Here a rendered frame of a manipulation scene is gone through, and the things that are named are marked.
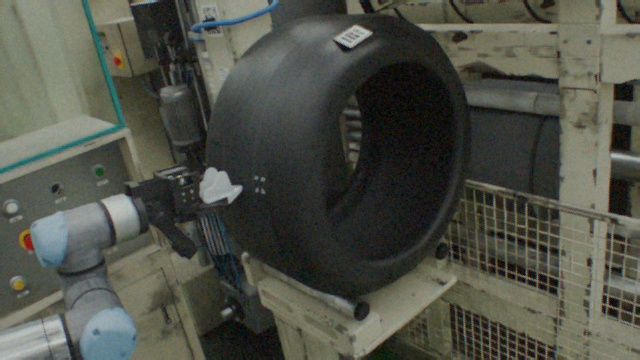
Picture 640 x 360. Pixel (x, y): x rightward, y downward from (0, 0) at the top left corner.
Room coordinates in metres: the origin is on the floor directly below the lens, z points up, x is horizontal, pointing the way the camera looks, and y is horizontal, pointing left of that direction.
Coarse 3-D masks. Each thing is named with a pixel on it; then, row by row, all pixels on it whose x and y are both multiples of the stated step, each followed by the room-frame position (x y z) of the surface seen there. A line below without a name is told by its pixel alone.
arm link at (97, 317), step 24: (96, 288) 0.68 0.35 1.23; (72, 312) 0.61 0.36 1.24; (96, 312) 0.61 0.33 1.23; (120, 312) 0.62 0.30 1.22; (0, 336) 0.57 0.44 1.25; (24, 336) 0.57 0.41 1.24; (48, 336) 0.57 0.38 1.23; (72, 336) 0.58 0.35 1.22; (96, 336) 0.57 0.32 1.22; (120, 336) 0.58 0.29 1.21
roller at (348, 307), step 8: (264, 264) 1.19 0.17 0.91; (272, 272) 1.16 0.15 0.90; (280, 272) 1.14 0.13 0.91; (288, 280) 1.11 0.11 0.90; (304, 288) 1.06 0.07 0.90; (320, 296) 1.02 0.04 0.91; (328, 296) 1.00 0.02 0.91; (336, 296) 0.99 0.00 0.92; (344, 296) 0.98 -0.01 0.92; (352, 296) 0.97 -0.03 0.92; (328, 304) 1.00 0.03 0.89; (336, 304) 0.98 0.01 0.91; (344, 304) 0.96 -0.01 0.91; (352, 304) 0.95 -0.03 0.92; (360, 304) 0.94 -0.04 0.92; (368, 304) 0.95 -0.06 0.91; (344, 312) 0.96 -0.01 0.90; (352, 312) 0.94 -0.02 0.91; (360, 312) 0.93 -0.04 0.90; (368, 312) 0.95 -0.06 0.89; (360, 320) 0.94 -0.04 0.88
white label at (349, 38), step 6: (348, 30) 1.00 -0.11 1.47; (354, 30) 1.00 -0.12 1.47; (360, 30) 1.00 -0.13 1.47; (366, 30) 1.00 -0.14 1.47; (342, 36) 0.99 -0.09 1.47; (348, 36) 0.98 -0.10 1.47; (354, 36) 0.98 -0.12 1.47; (360, 36) 0.98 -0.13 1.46; (366, 36) 0.98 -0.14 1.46; (342, 42) 0.97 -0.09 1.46; (348, 42) 0.97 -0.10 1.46; (354, 42) 0.97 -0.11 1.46
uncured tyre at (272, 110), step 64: (256, 64) 1.05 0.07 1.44; (320, 64) 0.95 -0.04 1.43; (384, 64) 1.00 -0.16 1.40; (448, 64) 1.12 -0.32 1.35; (256, 128) 0.93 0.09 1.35; (320, 128) 0.90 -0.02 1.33; (384, 128) 1.38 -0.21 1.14; (448, 128) 1.24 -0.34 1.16; (320, 192) 0.88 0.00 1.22; (384, 192) 1.32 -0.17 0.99; (448, 192) 1.11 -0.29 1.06; (256, 256) 1.00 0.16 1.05; (320, 256) 0.87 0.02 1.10; (384, 256) 1.12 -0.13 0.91
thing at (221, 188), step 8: (216, 176) 0.88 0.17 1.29; (224, 176) 0.89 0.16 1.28; (216, 184) 0.88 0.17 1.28; (224, 184) 0.89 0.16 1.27; (208, 192) 0.86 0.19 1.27; (216, 192) 0.87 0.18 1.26; (224, 192) 0.88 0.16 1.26; (232, 192) 0.89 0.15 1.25; (208, 200) 0.86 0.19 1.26; (232, 200) 0.88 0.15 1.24
